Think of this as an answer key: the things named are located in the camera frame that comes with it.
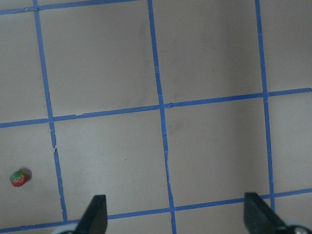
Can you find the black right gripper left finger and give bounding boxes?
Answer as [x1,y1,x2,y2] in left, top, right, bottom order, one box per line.
[52,194,109,234]

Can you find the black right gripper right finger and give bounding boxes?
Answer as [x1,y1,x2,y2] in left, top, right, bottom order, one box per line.
[243,192,312,234]

